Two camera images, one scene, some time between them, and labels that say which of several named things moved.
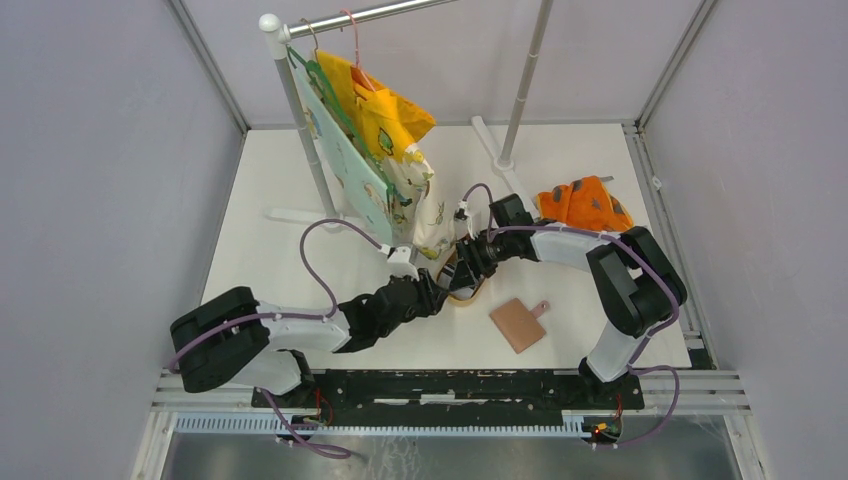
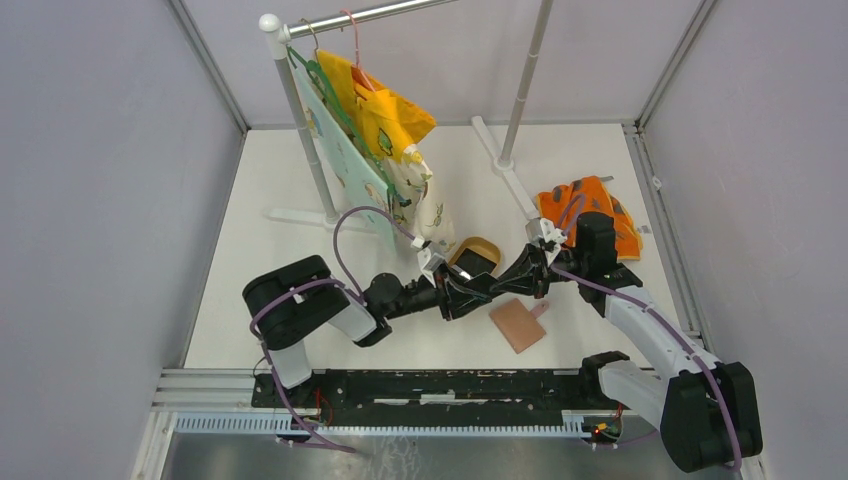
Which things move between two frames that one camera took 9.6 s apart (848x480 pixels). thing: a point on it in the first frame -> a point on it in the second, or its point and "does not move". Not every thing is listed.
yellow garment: [386, 121] does not move
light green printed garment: [355, 176] does not move
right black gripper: [469, 249] -> [529, 275]
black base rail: [454, 393] does not move
